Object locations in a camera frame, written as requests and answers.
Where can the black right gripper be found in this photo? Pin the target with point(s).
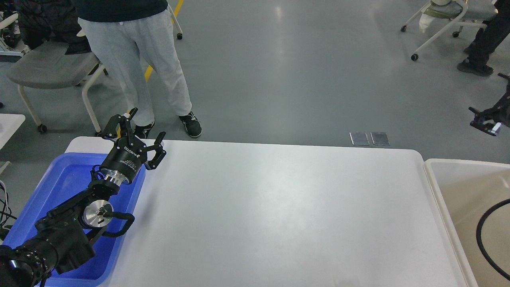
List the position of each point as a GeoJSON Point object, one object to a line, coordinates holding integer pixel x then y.
{"type": "Point", "coordinates": [490, 120]}

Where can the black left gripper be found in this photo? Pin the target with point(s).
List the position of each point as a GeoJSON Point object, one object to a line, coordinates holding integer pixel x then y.
{"type": "Point", "coordinates": [125, 157]}

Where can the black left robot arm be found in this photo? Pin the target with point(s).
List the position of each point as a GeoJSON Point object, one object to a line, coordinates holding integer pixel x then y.
{"type": "Point", "coordinates": [66, 234]}

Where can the person in black trousers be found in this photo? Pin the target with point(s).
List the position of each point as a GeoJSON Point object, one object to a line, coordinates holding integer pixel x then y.
{"type": "Point", "coordinates": [486, 41]}

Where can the blue plastic bin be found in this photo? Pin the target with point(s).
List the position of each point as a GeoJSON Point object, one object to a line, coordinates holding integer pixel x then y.
{"type": "Point", "coordinates": [67, 175]}

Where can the white rolling chair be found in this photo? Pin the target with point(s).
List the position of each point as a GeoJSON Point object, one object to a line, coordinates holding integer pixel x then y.
{"type": "Point", "coordinates": [458, 13]}

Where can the white plastic bin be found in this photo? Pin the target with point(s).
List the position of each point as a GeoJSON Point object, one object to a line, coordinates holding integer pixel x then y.
{"type": "Point", "coordinates": [464, 190]}

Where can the person in grey sweatpants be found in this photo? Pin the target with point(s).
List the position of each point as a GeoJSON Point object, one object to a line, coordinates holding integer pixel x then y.
{"type": "Point", "coordinates": [123, 32]}

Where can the right metal floor plate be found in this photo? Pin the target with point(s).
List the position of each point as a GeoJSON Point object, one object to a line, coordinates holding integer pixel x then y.
{"type": "Point", "coordinates": [380, 138]}

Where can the metal floor plate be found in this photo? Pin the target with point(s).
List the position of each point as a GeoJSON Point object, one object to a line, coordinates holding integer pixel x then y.
{"type": "Point", "coordinates": [359, 138]}
{"type": "Point", "coordinates": [380, 138]}

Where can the small white side table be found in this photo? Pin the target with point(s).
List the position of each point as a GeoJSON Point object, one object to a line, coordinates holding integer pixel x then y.
{"type": "Point", "coordinates": [9, 124]}

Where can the left metal floor plate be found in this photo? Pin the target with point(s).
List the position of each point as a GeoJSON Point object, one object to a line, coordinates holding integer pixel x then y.
{"type": "Point", "coordinates": [359, 138]}

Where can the grey chair with white frame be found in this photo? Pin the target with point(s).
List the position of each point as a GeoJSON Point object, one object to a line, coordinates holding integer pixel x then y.
{"type": "Point", "coordinates": [49, 67]}

